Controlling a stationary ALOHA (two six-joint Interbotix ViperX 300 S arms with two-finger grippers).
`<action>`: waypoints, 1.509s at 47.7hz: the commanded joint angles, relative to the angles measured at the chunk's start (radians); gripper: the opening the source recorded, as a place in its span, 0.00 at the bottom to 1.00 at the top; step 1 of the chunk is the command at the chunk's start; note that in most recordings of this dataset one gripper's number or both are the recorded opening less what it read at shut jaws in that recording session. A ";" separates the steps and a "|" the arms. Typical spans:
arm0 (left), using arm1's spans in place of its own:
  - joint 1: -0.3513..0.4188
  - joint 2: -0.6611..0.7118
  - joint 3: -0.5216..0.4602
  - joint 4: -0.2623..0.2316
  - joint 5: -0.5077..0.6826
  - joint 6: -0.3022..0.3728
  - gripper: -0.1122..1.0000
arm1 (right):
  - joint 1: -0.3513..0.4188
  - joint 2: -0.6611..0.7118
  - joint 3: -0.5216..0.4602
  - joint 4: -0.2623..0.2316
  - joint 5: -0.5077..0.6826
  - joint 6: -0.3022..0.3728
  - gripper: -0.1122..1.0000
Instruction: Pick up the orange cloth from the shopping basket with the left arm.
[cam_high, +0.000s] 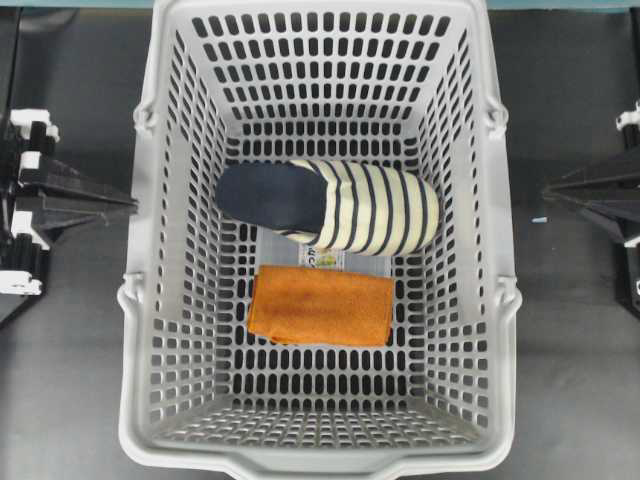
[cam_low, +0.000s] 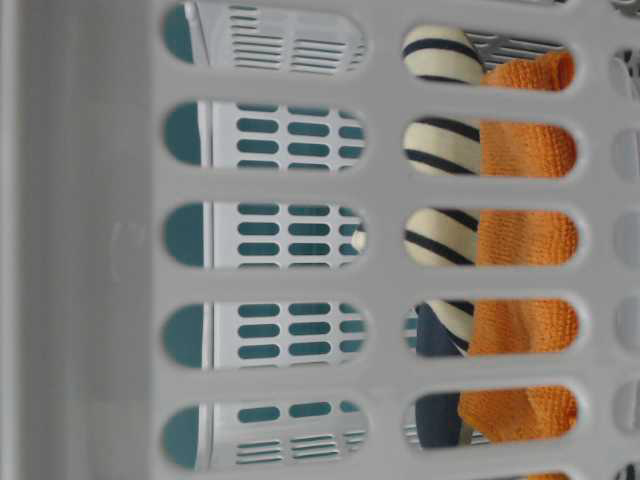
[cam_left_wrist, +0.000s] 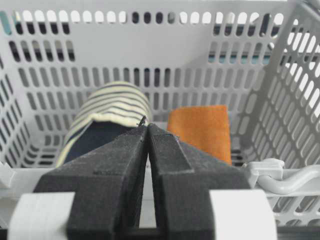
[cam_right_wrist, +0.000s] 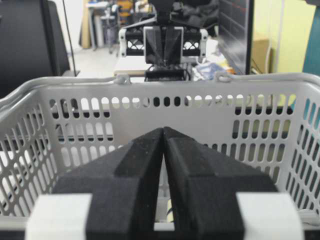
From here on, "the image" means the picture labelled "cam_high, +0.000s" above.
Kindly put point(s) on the navy striped slipper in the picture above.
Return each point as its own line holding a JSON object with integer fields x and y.
{"x": 345, "y": 206}

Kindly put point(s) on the folded orange cloth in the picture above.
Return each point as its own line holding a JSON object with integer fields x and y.
{"x": 307, "y": 306}

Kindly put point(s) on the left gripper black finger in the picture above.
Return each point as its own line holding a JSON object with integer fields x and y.
{"x": 56, "y": 176}
{"x": 52, "y": 213}

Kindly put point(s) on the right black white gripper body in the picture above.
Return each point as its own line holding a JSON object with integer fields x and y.
{"x": 627, "y": 123}

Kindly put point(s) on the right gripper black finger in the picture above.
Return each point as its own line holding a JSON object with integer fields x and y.
{"x": 602, "y": 175}
{"x": 614, "y": 210}

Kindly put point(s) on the grey plastic shopping basket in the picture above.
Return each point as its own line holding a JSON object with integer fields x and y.
{"x": 411, "y": 85}

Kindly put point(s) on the small label sticker in basket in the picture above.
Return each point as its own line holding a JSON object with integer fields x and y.
{"x": 325, "y": 260}

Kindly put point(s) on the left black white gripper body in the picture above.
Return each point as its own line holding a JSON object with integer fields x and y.
{"x": 26, "y": 136}

